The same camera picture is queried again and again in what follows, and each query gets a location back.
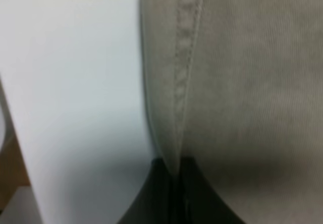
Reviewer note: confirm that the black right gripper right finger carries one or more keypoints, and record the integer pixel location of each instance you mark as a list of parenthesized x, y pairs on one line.
[(197, 202)]

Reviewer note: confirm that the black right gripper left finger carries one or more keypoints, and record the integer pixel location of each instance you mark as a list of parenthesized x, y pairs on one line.
[(156, 201)]

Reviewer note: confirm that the khaki jeans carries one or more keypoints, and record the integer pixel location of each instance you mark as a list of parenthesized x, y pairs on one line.
[(237, 86)]

